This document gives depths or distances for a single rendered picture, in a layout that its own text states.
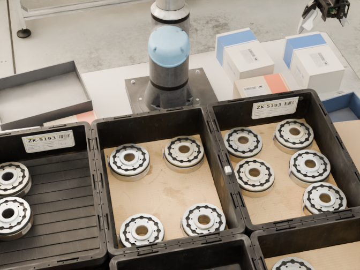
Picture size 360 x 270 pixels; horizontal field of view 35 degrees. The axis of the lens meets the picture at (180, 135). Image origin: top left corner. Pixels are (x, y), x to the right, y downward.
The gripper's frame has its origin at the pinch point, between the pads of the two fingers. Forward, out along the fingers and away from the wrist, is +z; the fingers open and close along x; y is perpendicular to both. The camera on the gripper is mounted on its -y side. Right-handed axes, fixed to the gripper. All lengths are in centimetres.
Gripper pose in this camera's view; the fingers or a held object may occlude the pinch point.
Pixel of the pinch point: (319, 29)
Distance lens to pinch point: 183.7
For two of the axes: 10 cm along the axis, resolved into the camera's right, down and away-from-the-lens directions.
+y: 2.6, 7.2, -6.4
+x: 9.7, -1.9, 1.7
